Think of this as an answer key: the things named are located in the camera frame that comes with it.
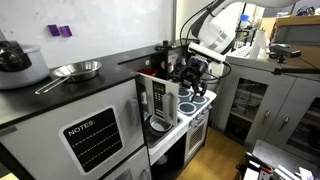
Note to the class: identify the black pot lid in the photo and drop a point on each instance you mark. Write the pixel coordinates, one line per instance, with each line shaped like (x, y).
(165, 46)

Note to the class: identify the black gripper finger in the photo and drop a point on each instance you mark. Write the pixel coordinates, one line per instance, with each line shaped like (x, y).
(194, 93)
(203, 89)

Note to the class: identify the black white toy kitchen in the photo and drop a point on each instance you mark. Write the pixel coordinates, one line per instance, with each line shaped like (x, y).
(100, 80)

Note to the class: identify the grey metal bowl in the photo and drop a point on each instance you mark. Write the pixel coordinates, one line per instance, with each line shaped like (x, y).
(160, 124)

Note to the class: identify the white paper towel roll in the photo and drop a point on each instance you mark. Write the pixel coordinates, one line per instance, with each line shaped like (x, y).
(258, 43)

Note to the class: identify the grey stove knob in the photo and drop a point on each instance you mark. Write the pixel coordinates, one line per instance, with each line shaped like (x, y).
(202, 113)
(209, 107)
(197, 118)
(191, 123)

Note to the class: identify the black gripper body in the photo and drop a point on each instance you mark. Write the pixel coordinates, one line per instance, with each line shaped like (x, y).
(196, 70)

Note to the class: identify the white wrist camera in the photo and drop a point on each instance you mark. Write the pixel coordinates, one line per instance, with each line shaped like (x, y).
(206, 52)

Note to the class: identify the purple block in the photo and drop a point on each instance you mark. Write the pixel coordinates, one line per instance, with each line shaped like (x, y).
(53, 30)
(65, 31)

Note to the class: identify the steel frying pan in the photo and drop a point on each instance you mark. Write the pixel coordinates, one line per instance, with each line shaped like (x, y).
(78, 70)

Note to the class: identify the white toy oven door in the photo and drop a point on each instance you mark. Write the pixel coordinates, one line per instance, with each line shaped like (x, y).
(196, 140)

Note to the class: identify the toy microwave oven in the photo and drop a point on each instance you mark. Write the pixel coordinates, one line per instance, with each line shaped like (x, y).
(150, 90)

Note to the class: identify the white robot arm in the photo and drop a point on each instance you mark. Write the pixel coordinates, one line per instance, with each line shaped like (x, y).
(220, 30)

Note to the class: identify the wooden framed box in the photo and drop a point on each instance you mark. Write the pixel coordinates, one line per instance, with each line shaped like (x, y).
(300, 33)

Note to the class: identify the black camera on tripod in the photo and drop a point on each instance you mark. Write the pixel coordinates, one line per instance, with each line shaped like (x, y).
(285, 51)

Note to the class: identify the red plastic bowl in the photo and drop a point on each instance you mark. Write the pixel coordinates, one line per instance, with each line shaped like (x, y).
(146, 71)

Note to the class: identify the white shaker orange cap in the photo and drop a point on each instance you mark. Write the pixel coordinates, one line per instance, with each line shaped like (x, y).
(170, 67)

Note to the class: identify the grey glass door cabinet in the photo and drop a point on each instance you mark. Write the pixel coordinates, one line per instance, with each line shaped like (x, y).
(253, 100)

